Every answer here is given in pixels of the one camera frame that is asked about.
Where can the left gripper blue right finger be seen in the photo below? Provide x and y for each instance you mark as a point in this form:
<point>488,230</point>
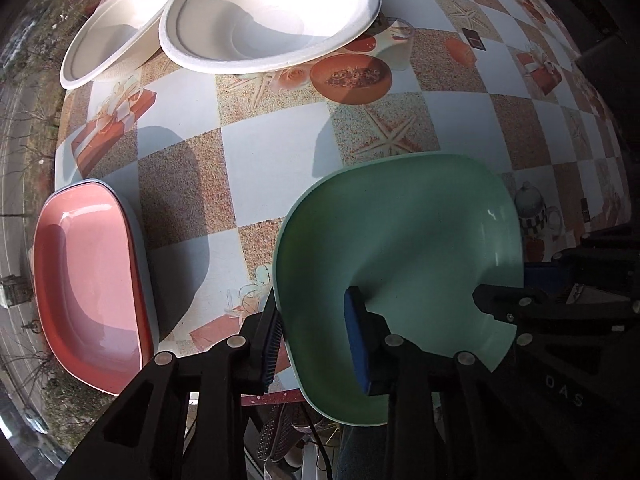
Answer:
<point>366,333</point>

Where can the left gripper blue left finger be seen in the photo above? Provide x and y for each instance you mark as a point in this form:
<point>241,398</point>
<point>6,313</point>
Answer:
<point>270,335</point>

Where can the green square plate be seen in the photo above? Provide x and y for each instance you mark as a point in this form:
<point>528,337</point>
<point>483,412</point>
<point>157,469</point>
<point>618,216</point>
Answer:
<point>416,234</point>

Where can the large white paper bowl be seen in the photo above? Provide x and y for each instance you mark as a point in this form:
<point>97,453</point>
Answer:
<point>232,37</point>

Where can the pink square plate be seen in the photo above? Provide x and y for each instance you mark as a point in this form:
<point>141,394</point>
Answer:
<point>88,292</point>

